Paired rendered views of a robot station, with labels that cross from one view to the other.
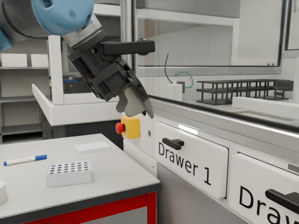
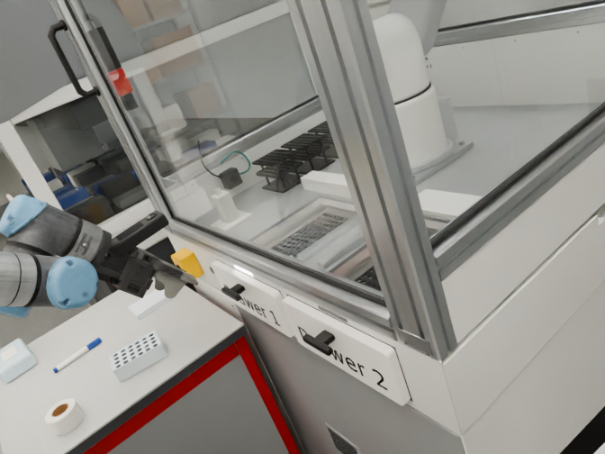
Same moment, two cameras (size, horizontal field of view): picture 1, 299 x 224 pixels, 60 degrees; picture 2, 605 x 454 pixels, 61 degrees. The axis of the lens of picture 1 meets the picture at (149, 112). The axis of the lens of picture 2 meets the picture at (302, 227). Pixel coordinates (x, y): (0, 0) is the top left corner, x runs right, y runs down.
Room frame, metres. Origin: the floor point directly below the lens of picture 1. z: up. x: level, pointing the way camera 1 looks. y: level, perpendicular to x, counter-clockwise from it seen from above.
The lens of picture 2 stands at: (-0.38, -0.21, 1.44)
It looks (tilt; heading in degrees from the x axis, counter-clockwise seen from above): 24 degrees down; 358
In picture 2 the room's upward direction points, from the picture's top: 21 degrees counter-clockwise
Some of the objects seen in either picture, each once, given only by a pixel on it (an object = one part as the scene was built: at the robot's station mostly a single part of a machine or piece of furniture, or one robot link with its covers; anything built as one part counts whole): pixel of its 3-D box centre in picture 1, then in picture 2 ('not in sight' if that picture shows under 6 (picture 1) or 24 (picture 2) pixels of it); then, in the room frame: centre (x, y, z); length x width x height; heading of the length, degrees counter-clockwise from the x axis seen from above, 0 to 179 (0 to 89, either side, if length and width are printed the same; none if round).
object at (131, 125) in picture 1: (129, 126); (185, 265); (0.92, 0.07, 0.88); 0.07 x 0.05 x 0.07; 26
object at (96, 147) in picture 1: (92, 147); (152, 301); (1.01, 0.23, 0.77); 0.13 x 0.09 x 0.02; 117
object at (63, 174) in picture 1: (69, 172); (138, 355); (0.73, 0.24, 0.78); 0.12 x 0.08 x 0.04; 106
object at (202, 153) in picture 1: (183, 154); (250, 295); (0.63, -0.09, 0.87); 0.29 x 0.02 x 0.11; 26
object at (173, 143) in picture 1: (175, 142); (235, 290); (0.62, -0.06, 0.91); 0.07 x 0.04 x 0.01; 26
